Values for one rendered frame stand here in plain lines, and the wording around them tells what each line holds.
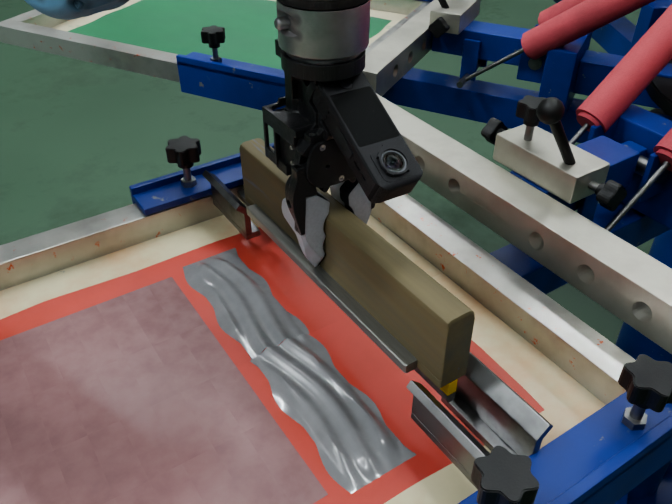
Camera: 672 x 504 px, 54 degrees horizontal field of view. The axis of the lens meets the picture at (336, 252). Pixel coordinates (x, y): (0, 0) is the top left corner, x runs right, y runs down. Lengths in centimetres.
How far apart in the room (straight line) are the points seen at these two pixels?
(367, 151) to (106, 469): 35
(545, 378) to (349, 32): 38
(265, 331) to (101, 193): 220
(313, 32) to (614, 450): 41
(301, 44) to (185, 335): 34
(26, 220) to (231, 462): 227
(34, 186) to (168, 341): 233
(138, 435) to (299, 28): 38
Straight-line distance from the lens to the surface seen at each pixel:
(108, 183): 292
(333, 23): 53
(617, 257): 72
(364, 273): 59
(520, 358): 70
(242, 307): 73
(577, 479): 57
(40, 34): 151
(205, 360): 69
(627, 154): 92
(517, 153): 82
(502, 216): 78
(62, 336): 76
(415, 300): 54
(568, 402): 68
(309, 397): 64
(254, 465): 60
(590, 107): 96
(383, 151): 53
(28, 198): 294
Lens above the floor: 145
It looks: 38 degrees down
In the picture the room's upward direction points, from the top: straight up
